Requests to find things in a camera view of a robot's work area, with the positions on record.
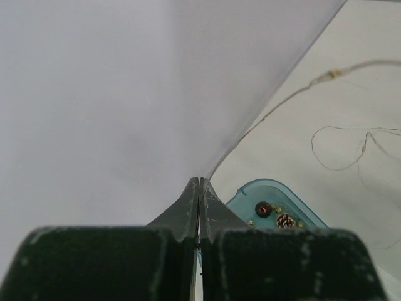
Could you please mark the small dark red bauble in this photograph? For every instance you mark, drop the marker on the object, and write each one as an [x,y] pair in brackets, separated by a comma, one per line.
[263,209]

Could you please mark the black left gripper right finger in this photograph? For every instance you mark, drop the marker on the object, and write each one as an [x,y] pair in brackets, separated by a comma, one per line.
[240,262]

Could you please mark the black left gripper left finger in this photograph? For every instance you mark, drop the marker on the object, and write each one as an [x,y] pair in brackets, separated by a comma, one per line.
[152,262]

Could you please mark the teal plastic tray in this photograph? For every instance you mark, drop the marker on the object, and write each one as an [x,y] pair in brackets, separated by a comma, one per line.
[378,226]

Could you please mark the snowy pine cone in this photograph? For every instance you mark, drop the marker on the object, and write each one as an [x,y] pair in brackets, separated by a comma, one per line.
[285,221]

